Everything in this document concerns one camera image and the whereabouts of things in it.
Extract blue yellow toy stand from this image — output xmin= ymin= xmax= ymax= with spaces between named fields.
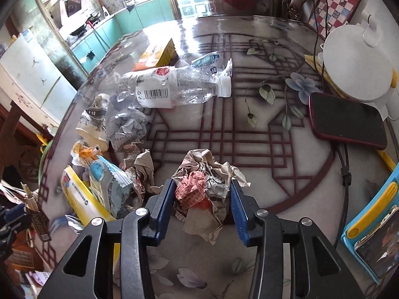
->
xmin=341 ymin=167 xmax=398 ymax=284

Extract small crumpled brown paper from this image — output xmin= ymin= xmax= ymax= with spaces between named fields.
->
xmin=119 ymin=143 xmax=163 ymax=211

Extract crumpled clear blue bottle label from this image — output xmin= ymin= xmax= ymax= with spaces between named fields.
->
xmin=191 ymin=51 xmax=233 ymax=77

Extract brown red paper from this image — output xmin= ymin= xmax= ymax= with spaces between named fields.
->
xmin=172 ymin=149 xmax=251 ymax=244

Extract teal kitchen cabinets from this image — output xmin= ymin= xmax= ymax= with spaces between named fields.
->
xmin=70 ymin=0 xmax=175 ymax=72

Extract black charging cable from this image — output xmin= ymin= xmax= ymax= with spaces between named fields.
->
xmin=330 ymin=142 xmax=352 ymax=246

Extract white grey paper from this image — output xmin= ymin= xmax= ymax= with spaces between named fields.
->
xmin=105 ymin=94 xmax=149 ymax=152

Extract crushed printed paper cup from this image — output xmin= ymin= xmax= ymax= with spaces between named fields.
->
xmin=76 ymin=93 xmax=110 ymax=152

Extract red cased smartphone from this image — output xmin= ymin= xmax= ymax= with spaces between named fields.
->
xmin=308 ymin=92 xmax=388 ymax=150

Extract yellow medicine box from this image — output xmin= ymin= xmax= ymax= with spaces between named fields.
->
xmin=61 ymin=165 xmax=121 ymax=265

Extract blue white snack packet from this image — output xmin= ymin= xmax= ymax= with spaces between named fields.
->
xmin=89 ymin=156 xmax=133 ymax=219

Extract white desk lamp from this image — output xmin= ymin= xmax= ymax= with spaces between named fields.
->
xmin=318 ymin=13 xmax=398 ymax=121

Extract white range hood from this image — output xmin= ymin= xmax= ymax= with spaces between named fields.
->
xmin=47 ymin=0 xmax=82 ymax=29

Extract crushed clear plastic bottle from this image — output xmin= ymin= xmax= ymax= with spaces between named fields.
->
xmin=116 ymin=66 xmax=232 ymax=109

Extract white refrigerator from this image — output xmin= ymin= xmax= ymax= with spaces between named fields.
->
xmin=1 ymin=30 xmax=76 ymax=130

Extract orange white wrapper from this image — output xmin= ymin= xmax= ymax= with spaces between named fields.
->
xmin=70 ymin=140 xmax=102 ymax=167

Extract orange yellow carton box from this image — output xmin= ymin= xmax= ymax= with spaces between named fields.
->
xmin=133 ymin=39 xmax=179 ymax=72

